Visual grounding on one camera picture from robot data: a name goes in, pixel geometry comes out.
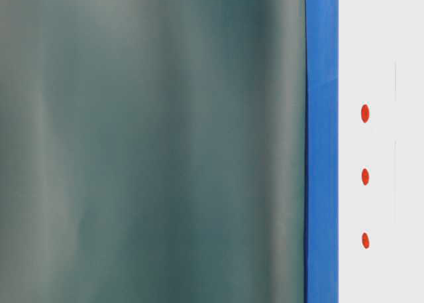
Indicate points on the middle red dot mark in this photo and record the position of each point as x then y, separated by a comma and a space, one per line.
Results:
365, 177

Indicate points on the red dot mark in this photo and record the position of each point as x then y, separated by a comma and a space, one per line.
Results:
365, 113
365, 177
365, 240

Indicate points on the upper red dot mark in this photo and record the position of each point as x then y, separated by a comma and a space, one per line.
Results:
365, 113

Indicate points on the lower red dot mark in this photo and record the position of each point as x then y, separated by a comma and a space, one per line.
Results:
365, 240

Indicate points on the green backdrop curtain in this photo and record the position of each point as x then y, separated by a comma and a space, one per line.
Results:
152, 150

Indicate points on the blue mat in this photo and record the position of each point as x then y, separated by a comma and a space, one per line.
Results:
321, 197

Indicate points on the white paper sheet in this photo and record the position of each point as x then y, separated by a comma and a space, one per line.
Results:
381, 65

